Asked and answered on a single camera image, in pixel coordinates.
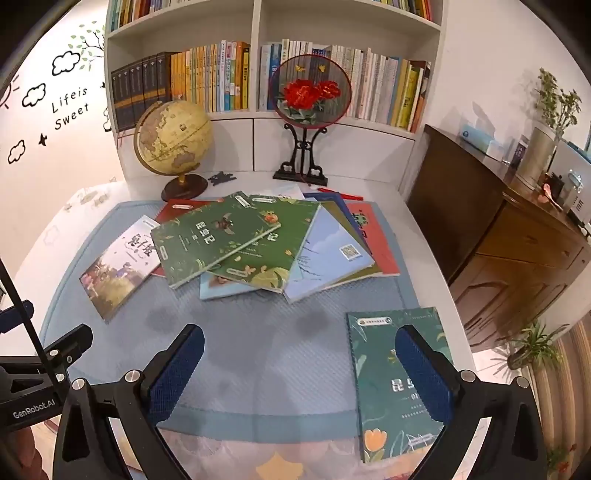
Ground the teal mantis insect book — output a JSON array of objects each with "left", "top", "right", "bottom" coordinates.
[{"left": 346, "top": 307, "right": 451, "bottom": 464}]

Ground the white rabbit hill book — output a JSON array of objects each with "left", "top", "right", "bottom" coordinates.
[{"left": 79, "top": 215, "right": 160, "bottom": 322}]

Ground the green beetle insect book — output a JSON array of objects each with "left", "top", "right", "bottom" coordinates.
[{"left": 151, "top": 191, "right": 280, "bottom": 289}]

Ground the green insect book 03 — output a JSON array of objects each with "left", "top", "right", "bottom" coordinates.
[{"left": 211, "top": 195, "right": 320, "bottom": 293}]

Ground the dark blue eagle book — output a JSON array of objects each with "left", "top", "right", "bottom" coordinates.
[{"left": 304, "top": 191, "right": 370, "bottom": 248}]

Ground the striped beige curtain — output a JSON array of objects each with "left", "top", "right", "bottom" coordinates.
[{"left": 533, "top": 315, "right": 590, "bottom": 479}]

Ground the dark wooden cabinet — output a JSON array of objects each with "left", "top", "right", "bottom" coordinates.
[{"left": 407, "top": 126, "right": 590, "bottom": 352}]

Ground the blue quilted table mat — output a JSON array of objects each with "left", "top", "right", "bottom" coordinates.
[{"left": 40, "top": 200, "right": 418, "bottom": 443}]

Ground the light blue bottom book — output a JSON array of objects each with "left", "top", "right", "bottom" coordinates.
[{"left": 199, "top": 272, "right": 256, "bottom": 301}]

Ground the olive green book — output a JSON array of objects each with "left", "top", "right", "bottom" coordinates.
[{"left": 321, "top": 200, "right": 382, "bottom": 290}]

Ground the red fairy tale book 01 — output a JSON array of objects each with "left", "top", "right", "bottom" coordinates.
[{"left": 155, "top": 199, "right": 211, "bottom": 224}]

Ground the light blue back cover book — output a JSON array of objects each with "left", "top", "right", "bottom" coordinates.
[{"left": 283, "top": 202, "right": 375, "bottom": 303}]

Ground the coral red book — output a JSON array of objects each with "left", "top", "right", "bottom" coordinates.
[{"left": 346, "top": 202, "right": 401, "bottom": 276}]

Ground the small black metal ornament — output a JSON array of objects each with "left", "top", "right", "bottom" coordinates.
[{"left": 208, "top": 171, "right": 236, "bottom": 186}]

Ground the antique yellow desk globe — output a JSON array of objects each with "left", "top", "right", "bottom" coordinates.
[{"left": 132, "top": 100, "right": 213, "bottom": 201}]

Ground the white book under pile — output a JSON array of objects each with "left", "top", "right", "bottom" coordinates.
[{"left": 253, "top": 184, "right": 304, "bottom": 200}]

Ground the potted plant in grey vase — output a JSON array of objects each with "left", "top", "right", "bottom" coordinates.
[{"left": 517, "top": 68, "right": 582, "bottom": 190}]

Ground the white bookshelf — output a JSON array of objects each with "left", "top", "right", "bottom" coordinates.
[{"left": 104, "top": 1, "right": 447, "bottom": 187}]

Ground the round embroidered fan on stand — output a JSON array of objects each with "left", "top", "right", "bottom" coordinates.
[{"left": 269, "top": 53, "right": 353, "bottom": 187}]

